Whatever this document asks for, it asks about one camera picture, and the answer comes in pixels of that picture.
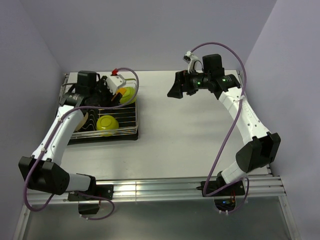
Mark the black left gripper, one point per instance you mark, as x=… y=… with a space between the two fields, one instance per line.
x=102 y=84

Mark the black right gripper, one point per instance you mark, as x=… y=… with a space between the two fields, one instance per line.
x=182 y=83

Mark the orange bowl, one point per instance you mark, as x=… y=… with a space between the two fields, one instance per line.
x=119 y=93

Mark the lime green bowl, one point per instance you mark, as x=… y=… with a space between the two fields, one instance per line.
x=106 y=123

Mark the white square bowl green outside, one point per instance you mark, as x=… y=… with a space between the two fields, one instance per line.
x=127 y=93

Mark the black patterned bowl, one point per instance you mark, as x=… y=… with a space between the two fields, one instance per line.
x=82 y=122

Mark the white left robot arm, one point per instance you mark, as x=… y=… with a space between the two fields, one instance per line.
x=42 y=170

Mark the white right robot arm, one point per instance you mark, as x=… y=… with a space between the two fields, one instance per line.
x=260 y=145

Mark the steel wire dish rack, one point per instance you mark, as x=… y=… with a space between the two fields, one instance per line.
x=127 y=117

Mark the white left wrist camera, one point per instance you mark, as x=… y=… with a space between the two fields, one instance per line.
x=115 y=81

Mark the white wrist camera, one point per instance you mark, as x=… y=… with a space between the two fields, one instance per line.
x=115 y=81
x=191 y=59

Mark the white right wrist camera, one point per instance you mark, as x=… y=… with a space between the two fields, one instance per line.
x=191 y=59

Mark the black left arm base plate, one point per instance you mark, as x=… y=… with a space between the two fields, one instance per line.
x=102 y=191

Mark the aluminium table edge rail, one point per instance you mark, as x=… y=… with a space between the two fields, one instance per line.
x=174 y=189

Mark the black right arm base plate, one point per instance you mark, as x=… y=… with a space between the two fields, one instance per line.
x=237 y=189

